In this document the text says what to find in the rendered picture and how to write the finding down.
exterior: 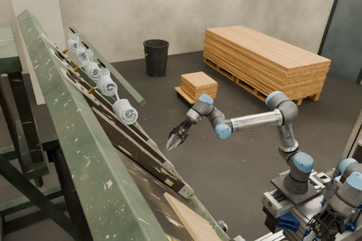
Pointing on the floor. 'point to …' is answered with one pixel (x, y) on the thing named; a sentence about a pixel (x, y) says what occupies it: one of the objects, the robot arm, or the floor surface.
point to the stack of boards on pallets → (265, 63)
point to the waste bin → (155, 56)
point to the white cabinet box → (37, 9)
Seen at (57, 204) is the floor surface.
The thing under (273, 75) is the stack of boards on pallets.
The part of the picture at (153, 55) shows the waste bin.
